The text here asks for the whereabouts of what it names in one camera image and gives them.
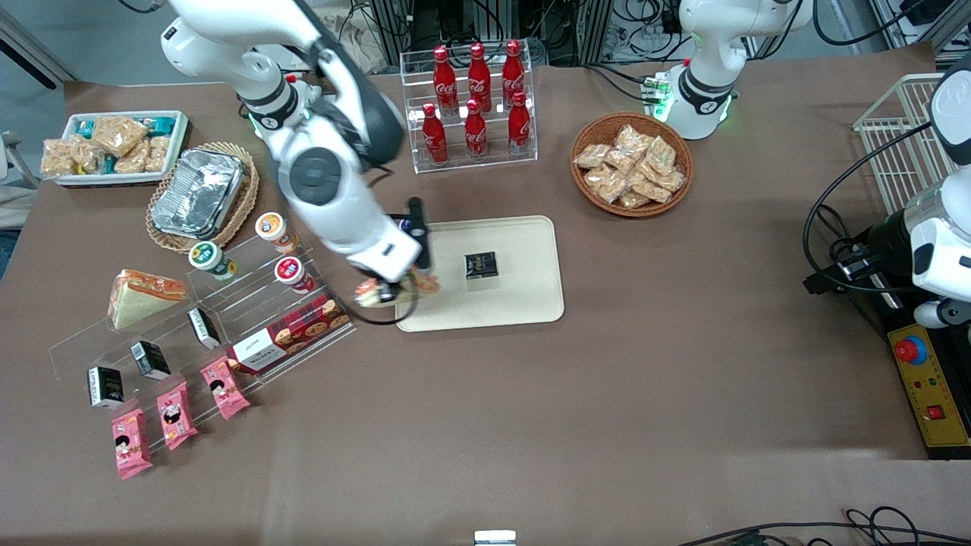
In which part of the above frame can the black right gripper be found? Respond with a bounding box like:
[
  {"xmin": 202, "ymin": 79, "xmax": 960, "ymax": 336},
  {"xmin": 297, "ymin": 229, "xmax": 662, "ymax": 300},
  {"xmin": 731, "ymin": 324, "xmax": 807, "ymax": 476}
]
[{"xmin": 377, "ymin": 198, "xmax": 433, "ymax": 303}]

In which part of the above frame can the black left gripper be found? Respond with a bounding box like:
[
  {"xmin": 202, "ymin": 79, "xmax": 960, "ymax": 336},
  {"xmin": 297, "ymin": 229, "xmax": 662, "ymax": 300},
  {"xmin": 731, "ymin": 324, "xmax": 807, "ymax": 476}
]
[{"xmin": 804, "ymin": 209, "xmax": 911, "ymax": 297}]

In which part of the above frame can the triangular sandwich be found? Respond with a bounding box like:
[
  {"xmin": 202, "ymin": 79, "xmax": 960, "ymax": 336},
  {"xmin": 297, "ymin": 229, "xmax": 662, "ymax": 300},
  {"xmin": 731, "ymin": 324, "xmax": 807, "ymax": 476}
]
[
  {"xmin": 354, "ymin": 273, "xmax": 442, "ymax": 309},
  {"xmin": 106, "ymin": 268, "xmax": 188, "ymax": 331}
]

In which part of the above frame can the beige plastic tray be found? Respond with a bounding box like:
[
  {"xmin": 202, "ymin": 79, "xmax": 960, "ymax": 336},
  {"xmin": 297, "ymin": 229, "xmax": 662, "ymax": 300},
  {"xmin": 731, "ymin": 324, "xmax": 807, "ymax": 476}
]
[{"xmin": 394, "ymin": 215, "xmax": 566, "ymax": 334}]

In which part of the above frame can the white rectangular snack tray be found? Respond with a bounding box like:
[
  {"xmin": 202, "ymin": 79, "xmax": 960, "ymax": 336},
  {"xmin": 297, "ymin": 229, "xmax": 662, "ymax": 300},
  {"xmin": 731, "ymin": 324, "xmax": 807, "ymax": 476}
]
[{"xmin": 52, "ymin": 110, "xmax": 190, "ymax": 188}]

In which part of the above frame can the red lid cup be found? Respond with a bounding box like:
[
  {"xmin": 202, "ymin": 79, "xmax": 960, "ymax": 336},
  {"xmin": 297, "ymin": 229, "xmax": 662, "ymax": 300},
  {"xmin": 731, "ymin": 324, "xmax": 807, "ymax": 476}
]
[{"xmin": 274, "ymin": 256, "xmax": 317, "ymax": 296}]

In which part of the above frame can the small black packet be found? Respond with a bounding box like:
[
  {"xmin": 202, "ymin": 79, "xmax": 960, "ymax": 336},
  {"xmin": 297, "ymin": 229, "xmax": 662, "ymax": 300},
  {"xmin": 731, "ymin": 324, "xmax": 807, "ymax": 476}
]
[{"xmin": 464, "ymin": 250, "xmax": 499, "ymax": 281}]

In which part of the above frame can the red cookie box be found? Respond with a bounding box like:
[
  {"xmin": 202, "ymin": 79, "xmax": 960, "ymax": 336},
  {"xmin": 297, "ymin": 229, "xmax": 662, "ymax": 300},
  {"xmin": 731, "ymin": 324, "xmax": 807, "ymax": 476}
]
[{"xmin": 227, "ymin": 294, "xmax": 355, "ymax": 375}]

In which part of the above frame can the orange lid cup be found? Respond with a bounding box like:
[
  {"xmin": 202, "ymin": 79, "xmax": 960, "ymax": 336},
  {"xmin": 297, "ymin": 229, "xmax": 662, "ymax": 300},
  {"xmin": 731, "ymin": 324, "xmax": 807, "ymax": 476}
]
[{"xmin": 254, "ymin": 212, "xmax": 300, "ymax": 255}]

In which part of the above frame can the clear acrylic stepped stand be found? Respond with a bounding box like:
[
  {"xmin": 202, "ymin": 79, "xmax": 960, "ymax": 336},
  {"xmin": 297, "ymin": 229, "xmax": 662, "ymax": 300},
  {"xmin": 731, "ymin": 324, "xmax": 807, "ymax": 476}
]
[{"xmin": 49, "ymin": 231, "xmax": 358, "ymax": 457}]

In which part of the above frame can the clear acrylic bottle rack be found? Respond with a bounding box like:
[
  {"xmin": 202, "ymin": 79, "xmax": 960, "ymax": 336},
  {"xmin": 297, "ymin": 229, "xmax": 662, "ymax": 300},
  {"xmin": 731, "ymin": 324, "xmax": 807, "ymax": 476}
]
[{"xmin": 399, "ymin": 44, "xmax": 539, "ymax": 176}]

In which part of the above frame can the yellow emergency stop control box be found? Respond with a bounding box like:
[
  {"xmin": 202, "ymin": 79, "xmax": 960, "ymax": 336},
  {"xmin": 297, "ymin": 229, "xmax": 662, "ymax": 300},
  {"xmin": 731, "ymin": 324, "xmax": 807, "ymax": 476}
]
[{"xmin": 880, "ymin": 303, "xmax": 971, "ymax": 461}]

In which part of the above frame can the red cola bottle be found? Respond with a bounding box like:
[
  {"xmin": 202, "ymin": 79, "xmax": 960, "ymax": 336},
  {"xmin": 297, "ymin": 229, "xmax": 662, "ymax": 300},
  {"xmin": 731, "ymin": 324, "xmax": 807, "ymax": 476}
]
[
  {"xmin": 464, "ymin": 99, "xmax": 489, "ymax": 161},
  {"xmin": 507, "ymin": 91, "xmax": 533, "ymax": 157},
  {"xmin": 421, "ymin": 103, "xmax": 449, "ymax": 166},
  {"xmin": 501, "ymin": 39, "xmax": 526, "ymax": 107},
  {"xmin": 467, "ymin": 42, "xmax": 493, "ymax": 113},
  {"xmin": 432, "ymin": 45, "xmax": 459, "ymax": 116}
]

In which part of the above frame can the oval light wicker basket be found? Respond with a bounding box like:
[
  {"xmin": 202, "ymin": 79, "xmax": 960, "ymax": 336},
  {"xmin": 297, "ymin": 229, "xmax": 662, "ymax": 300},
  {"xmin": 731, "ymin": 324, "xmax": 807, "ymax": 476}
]
[{"xmin": 145, "ymin": 141, "xmax": 260, "ymax": 255}]

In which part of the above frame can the green lid cup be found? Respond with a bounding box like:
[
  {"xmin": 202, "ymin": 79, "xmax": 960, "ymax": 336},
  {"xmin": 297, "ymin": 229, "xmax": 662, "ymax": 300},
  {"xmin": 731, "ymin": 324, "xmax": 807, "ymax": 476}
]
[{"xmin": 187, "ymin": 240, "xmax": 239, "ymax": 281}]

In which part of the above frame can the small black box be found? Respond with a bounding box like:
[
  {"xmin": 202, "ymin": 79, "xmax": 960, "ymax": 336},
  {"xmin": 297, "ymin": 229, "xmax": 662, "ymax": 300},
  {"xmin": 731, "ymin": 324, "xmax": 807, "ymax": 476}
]
[
  {"xmin": 86, "ymin": 368, "xmax": 126, "ymax": 411},
  {"xmin": 187, "ymin": 306, "xmax": 222, "ymax": 350},
  {"xmin": 130, "ymin": 340, "xmax": 173, "ymax": 381}
]

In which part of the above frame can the pink snack packet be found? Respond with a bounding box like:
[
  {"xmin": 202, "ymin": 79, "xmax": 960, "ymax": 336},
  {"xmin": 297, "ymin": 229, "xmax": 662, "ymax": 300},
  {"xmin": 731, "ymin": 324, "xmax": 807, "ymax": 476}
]
[
  {"xmin": 111, "ymin": 407, "xmax": 154, "ymax": 481},
  {"xmin": 200, "ymin": 355, "xmax": 252, "ymax": 422},
  {"xmin": 156, "ymin": 381, "xmax": 200, "ymax": 452}
]

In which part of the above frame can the round brown wicker basket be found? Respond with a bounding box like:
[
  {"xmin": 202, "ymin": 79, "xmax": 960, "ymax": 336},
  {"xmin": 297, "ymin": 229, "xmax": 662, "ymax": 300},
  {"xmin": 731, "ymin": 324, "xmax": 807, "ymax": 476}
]
[{"xmin": 570, "ymin": 111, "xmax": 694, "ymax": 219}]

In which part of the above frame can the silver foil container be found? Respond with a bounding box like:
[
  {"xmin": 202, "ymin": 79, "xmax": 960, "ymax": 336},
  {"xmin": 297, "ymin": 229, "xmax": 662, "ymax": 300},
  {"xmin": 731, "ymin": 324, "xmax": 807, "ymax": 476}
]
[{"xmin": 149, "ymin": 148, "xmax": 246, "ymax": 237}]

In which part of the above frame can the brown table cloth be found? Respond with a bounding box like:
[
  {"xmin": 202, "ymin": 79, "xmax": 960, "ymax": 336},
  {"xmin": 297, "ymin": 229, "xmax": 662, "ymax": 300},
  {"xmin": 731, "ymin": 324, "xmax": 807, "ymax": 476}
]
[{"xmin": 0, "ymin": 42, "xmax": 971, "ymax": 546}]

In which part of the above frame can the crumpled beige paper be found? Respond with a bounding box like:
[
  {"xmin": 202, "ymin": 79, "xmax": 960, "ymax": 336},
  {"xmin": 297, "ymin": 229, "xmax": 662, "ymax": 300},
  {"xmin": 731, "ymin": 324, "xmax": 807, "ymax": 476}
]
[{"xmin": 310, "ymin": 4, "xmax": 389, "ymax": 78}]

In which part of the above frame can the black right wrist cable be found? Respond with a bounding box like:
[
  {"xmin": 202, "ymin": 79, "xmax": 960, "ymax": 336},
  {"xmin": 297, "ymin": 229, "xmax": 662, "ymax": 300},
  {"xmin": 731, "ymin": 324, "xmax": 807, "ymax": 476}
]
[{"xmin": 341, "ymin": 287, "xmax": 420, "ymax": 328}]

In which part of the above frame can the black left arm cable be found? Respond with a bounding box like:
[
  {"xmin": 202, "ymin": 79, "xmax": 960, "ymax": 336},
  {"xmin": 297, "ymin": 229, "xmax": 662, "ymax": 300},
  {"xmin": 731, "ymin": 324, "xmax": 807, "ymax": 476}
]
[{"xmin": 803, "ymin": 121, "xmax": 935, "ymax": 295}]

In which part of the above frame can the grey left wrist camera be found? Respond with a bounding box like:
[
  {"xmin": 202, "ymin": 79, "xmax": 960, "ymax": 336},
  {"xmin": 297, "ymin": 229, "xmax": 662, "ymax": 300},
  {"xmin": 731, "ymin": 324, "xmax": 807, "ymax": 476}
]
[{"xmin": 913, "ymin": 299, "xmax": 971, "ymax": 329}]

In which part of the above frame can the white wire basket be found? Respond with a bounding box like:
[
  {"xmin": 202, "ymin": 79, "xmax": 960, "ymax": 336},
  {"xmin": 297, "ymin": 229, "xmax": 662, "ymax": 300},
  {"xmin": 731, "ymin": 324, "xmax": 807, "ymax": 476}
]
[{"xmin": 853, "ymin": 73, "xmax": 959, "ymax": 218}]

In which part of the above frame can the black floor cable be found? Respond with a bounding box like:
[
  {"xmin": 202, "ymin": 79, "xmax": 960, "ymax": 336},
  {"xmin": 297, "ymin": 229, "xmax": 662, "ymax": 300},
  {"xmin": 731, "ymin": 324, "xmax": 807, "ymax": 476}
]
[{"xmin": 674, "ymin": 506, "xmax": 971, "ymax": 546}]

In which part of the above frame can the aluminium frame with cables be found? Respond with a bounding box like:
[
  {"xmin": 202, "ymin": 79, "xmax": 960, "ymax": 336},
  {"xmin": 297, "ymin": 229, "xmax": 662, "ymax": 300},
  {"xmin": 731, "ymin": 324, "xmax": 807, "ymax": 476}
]
[{"xmin": 370, "ymin": 0, "xmax": 683, "ymax": 67}]

